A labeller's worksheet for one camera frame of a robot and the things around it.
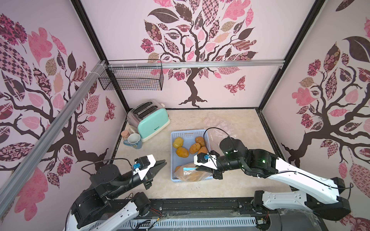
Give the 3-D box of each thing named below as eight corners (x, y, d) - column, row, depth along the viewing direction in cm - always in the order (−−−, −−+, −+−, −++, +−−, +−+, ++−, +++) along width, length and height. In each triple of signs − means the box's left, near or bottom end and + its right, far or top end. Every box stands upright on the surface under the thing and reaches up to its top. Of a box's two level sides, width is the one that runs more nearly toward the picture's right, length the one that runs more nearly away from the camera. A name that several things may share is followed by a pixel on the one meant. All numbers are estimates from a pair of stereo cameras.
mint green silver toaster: (128, 128, 109) (120, 113, 95) (153, 111, 121) (148, 95, 108) (147, 145, 99) (141, 130, 86) (172, 124, 112) (170, 108, 98)
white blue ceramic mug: (126, 150, 97) (121, 143, 90) (129, 140, 102) (125, 133, 95) (142, 150, 97) (138, 143, 90) (144, 140, 102) (141, 133, 95)
